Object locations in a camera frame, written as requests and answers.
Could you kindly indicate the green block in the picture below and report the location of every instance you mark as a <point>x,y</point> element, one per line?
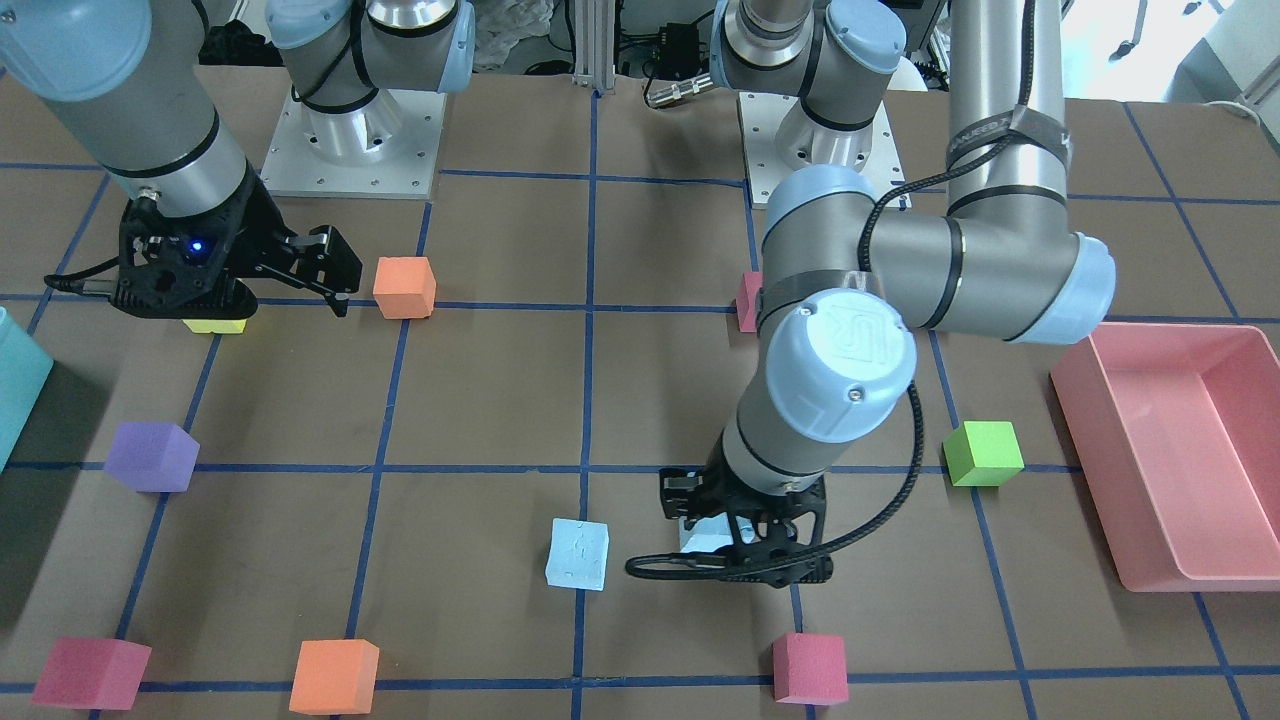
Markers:
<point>982,454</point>

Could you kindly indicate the pink block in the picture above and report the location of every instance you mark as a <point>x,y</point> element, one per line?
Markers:
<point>747,301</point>
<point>92,674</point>
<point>810,669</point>

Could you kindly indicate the orange block front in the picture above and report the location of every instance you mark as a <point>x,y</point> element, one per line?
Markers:
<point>335,677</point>

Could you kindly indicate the pink block back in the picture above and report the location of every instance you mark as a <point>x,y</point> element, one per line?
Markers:
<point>747,301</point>

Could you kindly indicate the orange block back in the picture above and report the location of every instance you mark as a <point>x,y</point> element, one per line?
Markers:
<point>405,288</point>

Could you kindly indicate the purple block near teal tray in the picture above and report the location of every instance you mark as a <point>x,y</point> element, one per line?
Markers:
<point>152,456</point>

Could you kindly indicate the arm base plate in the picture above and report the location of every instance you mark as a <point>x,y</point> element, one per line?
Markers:
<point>386,150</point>
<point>778,138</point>

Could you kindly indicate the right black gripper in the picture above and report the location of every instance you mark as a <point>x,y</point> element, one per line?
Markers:
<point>256,232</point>

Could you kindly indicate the light blue block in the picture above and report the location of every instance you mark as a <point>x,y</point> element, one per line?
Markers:
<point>578,554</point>
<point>705,535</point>

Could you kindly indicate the aluminium frame post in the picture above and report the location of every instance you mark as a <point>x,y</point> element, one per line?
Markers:
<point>593,43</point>

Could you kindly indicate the yellow block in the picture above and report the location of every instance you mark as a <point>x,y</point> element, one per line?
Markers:
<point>215,326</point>

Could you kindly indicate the pink plastic tray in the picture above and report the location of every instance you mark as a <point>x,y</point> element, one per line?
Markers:
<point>1177,431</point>

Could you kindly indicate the teal plastic tray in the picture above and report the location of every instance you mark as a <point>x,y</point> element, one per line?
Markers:
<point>25,367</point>

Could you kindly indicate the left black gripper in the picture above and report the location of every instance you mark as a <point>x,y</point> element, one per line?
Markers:
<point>722,495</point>

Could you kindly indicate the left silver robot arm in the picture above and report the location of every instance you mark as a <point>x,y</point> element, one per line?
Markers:
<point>848,275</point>

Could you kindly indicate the orange block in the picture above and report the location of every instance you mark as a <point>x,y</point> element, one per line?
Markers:
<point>405,288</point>
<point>335,677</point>

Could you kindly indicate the pink block front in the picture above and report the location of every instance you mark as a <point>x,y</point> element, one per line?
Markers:
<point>92,674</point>
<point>810,669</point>

